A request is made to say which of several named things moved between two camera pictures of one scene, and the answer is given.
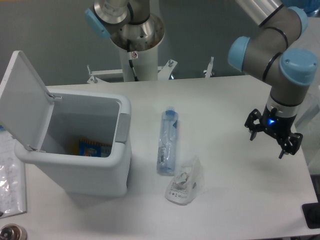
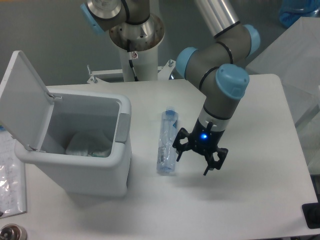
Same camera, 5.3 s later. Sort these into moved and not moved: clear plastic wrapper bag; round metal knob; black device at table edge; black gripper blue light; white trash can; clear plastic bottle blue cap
Moved: black gripper blue light; clear plastic wrapper bag
Not moved: round metal knob; black device at table edge; clear plastic bottle blue cap; white trash can
